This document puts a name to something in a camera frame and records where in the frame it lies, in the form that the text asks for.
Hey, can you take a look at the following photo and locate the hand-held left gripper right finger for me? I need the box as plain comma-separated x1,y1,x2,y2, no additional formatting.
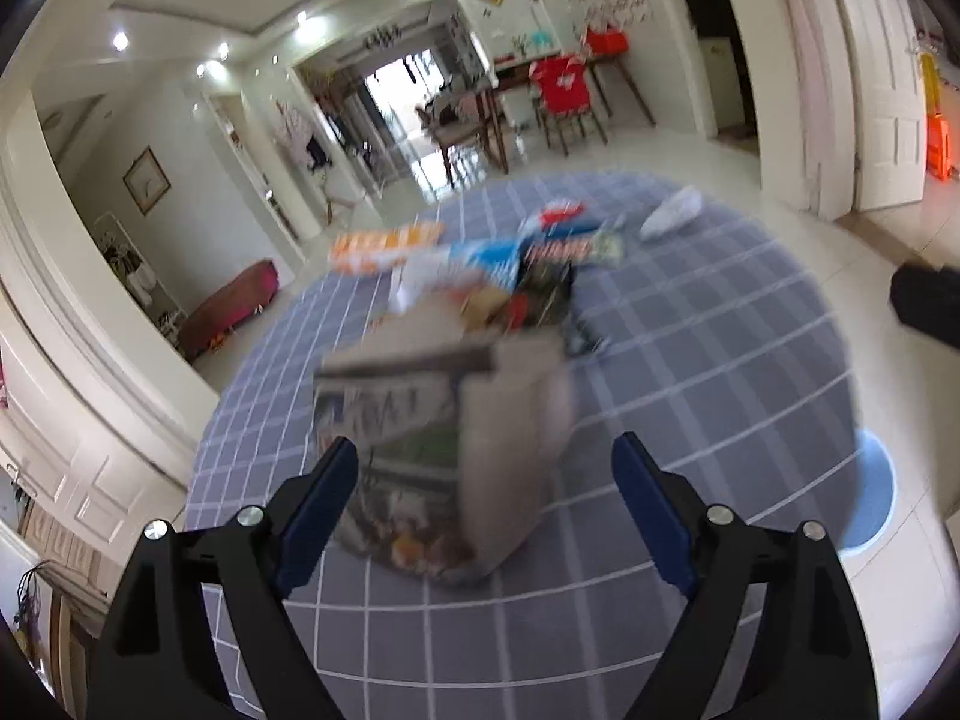
611,433,880,720

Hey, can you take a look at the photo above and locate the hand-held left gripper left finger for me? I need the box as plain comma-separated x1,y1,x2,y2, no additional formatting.
86,435,359,720

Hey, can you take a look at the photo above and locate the printed paper bag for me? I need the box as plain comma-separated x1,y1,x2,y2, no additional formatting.
313,292,575,587

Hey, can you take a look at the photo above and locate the orange plastic item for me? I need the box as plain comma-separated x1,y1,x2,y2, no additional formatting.
919,52,960,181

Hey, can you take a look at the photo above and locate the blue round mat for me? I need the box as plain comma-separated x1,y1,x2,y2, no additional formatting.
840,427,897,556

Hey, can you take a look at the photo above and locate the red upholstered bench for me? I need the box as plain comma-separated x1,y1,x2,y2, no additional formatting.
176,259,280,361

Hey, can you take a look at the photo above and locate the white panel door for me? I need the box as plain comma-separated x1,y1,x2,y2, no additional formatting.
832,0,931,215

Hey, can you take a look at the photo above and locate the dark packet red label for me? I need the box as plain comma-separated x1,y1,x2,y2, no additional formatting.
517,236,593,320

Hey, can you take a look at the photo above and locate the white wrapper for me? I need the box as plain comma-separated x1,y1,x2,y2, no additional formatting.
637,186,704,241

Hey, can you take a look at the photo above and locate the green packet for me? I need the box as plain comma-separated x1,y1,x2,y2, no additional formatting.
585,231,627,267

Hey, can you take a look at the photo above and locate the orange snack bag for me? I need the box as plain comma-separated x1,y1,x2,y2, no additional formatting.
330,223,447,276

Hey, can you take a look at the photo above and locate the white cabinet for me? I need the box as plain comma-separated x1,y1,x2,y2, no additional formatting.
701,36,743,132

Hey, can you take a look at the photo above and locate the shoe rack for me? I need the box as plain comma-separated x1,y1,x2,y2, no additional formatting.
94,210,188,346

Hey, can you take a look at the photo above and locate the blue white packet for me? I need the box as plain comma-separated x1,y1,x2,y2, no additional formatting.
405,236,526,293

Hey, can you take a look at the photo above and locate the red wrapper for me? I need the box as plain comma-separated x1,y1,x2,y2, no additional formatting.
517,199,586,233

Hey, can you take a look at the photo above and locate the brown framed picture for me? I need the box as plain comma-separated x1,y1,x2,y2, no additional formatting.
122,146,170,215

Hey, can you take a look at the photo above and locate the coat rack with clothes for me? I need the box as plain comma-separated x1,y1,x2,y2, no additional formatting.
274,101,335,222

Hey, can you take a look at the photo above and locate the wooden chair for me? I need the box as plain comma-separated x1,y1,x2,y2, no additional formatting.
431,86,511,188
532,60,608,158

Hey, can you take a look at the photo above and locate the red chair cover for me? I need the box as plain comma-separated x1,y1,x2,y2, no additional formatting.
531,58,592,112

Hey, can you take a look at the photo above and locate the wooden dining table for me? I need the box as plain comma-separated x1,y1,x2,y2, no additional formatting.
480,52,657,173

